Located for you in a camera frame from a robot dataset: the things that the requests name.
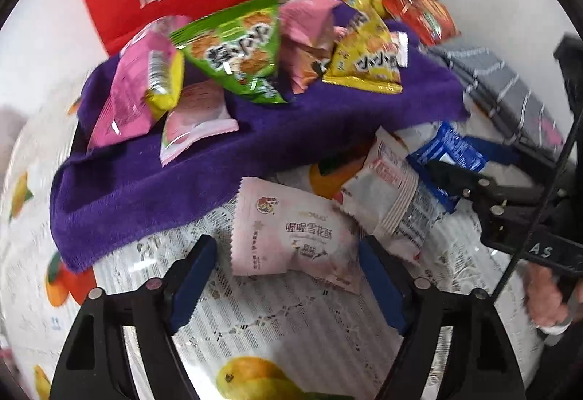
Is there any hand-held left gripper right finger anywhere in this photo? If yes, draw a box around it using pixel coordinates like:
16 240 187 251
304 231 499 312
357 235 527 400

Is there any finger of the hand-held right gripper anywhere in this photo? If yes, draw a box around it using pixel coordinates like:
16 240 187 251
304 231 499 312
469 137 522 166
423 158 506 212

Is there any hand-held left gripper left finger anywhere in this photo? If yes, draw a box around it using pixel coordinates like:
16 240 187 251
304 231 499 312
48 234 218 400

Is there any blue snack packet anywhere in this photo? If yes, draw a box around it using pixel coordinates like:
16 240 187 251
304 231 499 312
405 121 490 214

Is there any white pink nougat packet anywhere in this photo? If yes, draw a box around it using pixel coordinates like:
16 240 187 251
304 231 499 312
230 177 365 296

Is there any pink peach candy packet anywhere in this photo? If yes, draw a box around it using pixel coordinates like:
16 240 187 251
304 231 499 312
159 81 240 168

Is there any person's right hand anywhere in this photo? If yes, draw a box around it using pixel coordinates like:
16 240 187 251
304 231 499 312
524 266 575 337

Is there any grey checked cloth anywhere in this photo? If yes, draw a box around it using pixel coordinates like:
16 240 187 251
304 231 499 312
426 42 566 150

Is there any white striped snack packet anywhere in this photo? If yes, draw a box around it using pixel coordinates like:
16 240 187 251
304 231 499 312
339 127 447 264

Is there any fruit print tablecloth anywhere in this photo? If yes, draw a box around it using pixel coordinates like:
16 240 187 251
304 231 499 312
0 77 547 400

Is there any purple towel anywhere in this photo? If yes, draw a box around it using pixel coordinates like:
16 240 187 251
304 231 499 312
49 0 470 275

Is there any red snack packet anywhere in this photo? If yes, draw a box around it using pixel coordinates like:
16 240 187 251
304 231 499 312
383 0 461 46

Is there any yellow biscuit packet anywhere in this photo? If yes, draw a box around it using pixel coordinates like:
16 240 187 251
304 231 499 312
321 8 408 95

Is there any large pink snack pouch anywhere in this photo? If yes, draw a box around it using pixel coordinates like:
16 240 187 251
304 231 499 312
86 15 192 150

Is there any yellow green snack packet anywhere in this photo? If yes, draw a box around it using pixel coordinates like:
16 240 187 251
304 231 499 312
145 49 185 121

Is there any crumpled pink snack packet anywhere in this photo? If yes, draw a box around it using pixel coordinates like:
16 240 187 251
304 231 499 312
279 0 347 95

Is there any green cracker packet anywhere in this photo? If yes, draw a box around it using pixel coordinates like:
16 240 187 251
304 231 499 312
169 0 287 105

